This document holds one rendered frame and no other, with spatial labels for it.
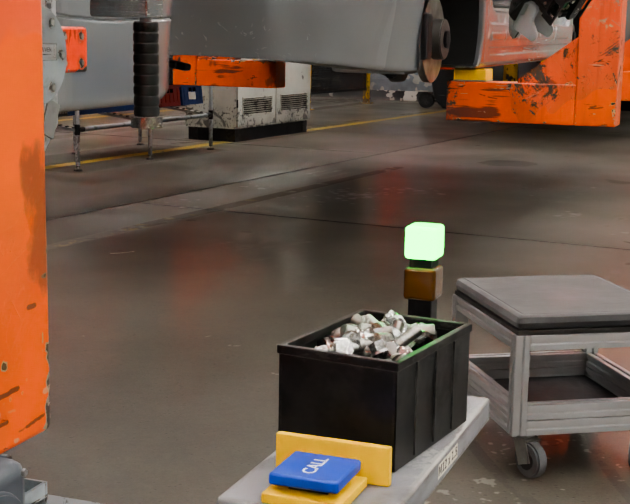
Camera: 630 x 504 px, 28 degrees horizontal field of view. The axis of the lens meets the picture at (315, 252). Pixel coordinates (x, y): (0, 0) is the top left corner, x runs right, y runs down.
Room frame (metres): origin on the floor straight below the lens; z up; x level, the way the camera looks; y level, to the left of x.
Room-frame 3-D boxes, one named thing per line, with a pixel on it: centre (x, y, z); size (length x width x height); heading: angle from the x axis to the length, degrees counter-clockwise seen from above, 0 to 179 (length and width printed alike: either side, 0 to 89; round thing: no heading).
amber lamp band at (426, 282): (1.49, -0.13, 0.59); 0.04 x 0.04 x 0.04; 70
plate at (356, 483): (1.14, 0.00, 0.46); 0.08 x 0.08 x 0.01; 70
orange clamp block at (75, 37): (1.98, 0.41, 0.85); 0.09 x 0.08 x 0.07; 160
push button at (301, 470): (1.14, 0.00, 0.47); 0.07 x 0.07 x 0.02; 70
